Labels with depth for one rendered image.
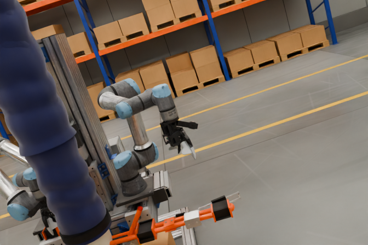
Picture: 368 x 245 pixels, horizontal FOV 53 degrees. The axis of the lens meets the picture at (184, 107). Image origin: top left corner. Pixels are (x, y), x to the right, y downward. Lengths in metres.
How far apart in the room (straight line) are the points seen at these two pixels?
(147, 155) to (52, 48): 0.81
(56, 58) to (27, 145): 0.79
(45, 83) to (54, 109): 0.11
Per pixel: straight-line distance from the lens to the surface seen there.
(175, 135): 1.62
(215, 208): 1.67
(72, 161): 1.60
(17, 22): 1.53
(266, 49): 9.08
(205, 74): 8.82
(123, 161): 2.13
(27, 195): 2.26
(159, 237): 1.92
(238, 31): 10.19
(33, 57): 1.53
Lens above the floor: 1.95
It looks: 15 degrees down
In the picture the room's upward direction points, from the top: 19 degrees counter-clockwise
